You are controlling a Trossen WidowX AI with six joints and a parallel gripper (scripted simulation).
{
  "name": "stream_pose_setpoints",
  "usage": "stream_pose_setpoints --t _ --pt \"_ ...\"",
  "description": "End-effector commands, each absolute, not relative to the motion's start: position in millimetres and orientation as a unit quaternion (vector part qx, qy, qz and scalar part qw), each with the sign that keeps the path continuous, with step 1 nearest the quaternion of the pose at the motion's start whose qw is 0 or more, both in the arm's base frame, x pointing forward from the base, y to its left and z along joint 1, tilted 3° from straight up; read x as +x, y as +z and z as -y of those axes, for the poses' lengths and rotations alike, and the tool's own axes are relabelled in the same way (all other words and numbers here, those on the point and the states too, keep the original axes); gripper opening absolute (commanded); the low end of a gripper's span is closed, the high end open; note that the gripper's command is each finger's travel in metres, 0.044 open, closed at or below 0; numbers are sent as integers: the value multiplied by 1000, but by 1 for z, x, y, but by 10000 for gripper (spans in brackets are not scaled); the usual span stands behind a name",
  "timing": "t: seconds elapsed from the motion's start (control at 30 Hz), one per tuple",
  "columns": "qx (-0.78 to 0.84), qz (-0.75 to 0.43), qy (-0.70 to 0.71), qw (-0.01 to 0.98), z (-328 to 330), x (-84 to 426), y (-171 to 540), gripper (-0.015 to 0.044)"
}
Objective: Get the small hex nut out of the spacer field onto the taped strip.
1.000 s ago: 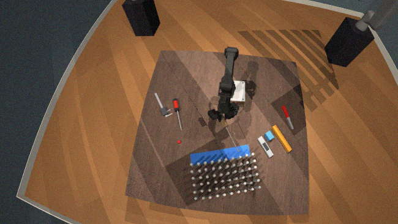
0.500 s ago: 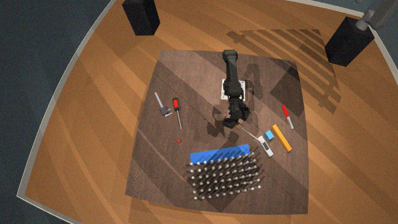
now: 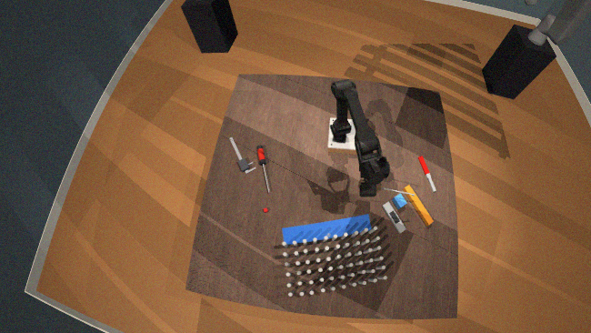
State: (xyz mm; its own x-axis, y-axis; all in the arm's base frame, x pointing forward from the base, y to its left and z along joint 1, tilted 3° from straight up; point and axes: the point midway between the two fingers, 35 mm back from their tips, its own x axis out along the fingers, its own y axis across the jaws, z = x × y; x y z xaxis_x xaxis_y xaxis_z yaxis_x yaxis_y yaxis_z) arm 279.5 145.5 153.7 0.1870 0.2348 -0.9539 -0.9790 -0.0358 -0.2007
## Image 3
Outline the blue cube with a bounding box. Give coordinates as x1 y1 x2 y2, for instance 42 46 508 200
392 194 406 209

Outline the orange flat bar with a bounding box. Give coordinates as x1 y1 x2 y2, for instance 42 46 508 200
403 185 434 226

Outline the blue flat strip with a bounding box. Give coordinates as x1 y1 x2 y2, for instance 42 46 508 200
282 214 371 245

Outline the red-handled screwdriver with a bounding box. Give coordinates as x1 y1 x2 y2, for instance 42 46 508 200
257 145 269 193

